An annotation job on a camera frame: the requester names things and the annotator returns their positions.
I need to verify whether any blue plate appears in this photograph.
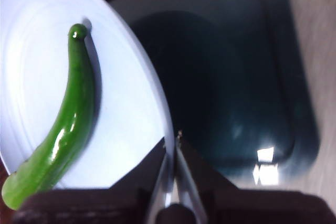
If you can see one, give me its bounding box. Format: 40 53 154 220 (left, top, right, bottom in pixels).
0 0 176 190

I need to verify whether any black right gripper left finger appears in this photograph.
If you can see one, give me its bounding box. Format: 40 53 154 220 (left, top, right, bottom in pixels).
12 137 169 224

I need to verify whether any black tray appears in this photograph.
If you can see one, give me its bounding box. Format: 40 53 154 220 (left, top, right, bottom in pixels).
97 0 320 188

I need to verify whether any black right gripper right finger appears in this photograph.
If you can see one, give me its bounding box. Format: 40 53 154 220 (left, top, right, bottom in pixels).
175 129 336 224

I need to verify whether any green pepper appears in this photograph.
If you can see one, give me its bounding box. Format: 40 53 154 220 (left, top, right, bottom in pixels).
1 23 96 211

